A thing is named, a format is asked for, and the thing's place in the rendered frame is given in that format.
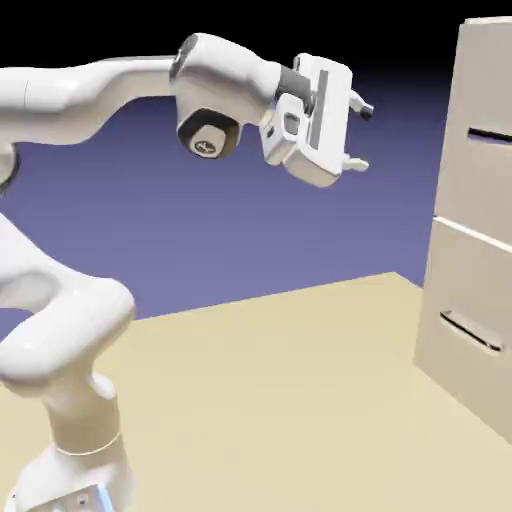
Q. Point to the light wood drawer front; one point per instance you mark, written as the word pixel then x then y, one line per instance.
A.
pixel 480 180
pixel 460 288

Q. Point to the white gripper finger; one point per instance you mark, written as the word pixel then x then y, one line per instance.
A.
pixel 362 104
pixel 355 163

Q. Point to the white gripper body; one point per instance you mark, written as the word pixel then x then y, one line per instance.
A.
pixel 326 120

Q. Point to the light wood cabinet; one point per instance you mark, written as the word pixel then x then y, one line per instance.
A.
pixel 472 200

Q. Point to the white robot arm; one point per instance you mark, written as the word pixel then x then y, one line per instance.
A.
pixel 208 84

